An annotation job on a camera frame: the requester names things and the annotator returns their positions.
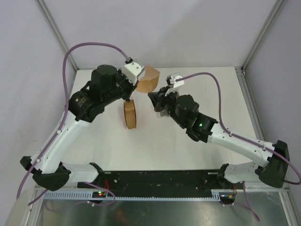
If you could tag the grey slotted cable duct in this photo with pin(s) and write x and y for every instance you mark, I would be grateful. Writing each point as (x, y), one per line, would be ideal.
(95, 195)

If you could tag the right aluminium corner post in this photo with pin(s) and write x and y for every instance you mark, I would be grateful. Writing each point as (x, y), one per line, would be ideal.
(270, 20)

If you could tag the single brown coffee filter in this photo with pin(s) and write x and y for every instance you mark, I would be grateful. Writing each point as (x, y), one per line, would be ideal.
(149, 81)

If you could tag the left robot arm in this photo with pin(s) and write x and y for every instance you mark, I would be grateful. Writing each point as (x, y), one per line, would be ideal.
(107, 84)

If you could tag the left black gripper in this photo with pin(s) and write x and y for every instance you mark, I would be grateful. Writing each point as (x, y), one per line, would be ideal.
(131, 87)

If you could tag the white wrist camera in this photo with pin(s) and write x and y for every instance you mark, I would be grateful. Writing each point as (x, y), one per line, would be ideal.
(174, 82)
(132, 70)

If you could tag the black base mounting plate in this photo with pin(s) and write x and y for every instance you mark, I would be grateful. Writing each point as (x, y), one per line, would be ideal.
(207, 178)

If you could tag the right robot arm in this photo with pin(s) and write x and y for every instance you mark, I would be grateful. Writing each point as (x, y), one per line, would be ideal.
(268, 160)

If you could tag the aluminium corner post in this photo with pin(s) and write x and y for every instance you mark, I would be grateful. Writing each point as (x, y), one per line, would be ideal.
(52, 25)
(270, 20)

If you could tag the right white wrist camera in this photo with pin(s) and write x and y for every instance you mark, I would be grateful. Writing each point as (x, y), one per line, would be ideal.
(174, 82)

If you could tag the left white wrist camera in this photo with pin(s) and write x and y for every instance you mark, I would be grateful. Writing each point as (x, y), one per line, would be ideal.
(132, 70)

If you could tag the glass coffee carafe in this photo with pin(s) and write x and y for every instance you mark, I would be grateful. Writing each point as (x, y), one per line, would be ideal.
(164, 114)

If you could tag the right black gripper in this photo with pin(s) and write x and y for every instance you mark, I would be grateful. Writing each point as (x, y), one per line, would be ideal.
(158, 98)

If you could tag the left aluminium corner post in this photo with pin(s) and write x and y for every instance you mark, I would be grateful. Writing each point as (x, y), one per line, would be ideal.
(52, 25)

